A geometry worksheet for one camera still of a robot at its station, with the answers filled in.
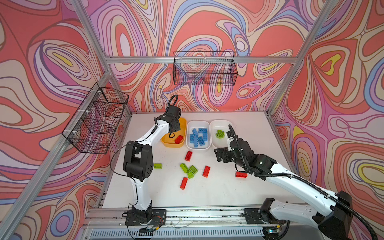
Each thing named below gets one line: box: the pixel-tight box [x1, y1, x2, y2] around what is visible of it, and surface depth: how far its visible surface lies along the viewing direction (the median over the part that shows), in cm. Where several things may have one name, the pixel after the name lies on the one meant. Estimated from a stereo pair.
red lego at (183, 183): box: [180, 177, 188, 190], surface depth 84 cm
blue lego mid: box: [198, 128, 208, 133], surface depth 107 cm
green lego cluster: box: [180, 163, 198, 179], surface depth 90 cm
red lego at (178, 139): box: [174, 134, 184, 144], surface depth 103 cm
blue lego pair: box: [192, 128, 199, 138], surface depth 107 cm
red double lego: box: [184, 150, 193, 162], surface depth 96 cm
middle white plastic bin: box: [186, 120, 211, 150], surface depth 107 cm
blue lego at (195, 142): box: [194, 137, 198, 148], surface depth 103 cm
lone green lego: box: [154, 163, 163, 169], surface depth 91 cm
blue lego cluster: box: [189, 134, 195, 143], surface depth 103 cm
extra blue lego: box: [197, 136, 205, 146], surface depth 103 cm
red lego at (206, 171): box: [202, 165, 211, 178], surface depth 90 cm
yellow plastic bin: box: [161, 117, 187, 148], surface depth 101 cm
